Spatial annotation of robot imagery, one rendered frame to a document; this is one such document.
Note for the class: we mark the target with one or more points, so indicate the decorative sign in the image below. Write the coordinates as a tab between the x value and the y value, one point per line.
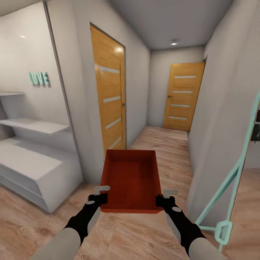
38	78

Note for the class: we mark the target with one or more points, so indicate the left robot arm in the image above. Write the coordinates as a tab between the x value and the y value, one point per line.
68	241

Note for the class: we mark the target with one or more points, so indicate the storage box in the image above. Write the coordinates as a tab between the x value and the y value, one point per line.
134	182

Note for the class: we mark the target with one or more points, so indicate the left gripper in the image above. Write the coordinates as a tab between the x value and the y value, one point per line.
102	197

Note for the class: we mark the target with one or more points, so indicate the standing mirror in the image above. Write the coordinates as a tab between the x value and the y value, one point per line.
240	236

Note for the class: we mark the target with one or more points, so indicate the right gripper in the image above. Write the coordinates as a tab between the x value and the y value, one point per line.
161	201

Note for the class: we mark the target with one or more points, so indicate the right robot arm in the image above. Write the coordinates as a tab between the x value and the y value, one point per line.
188	234

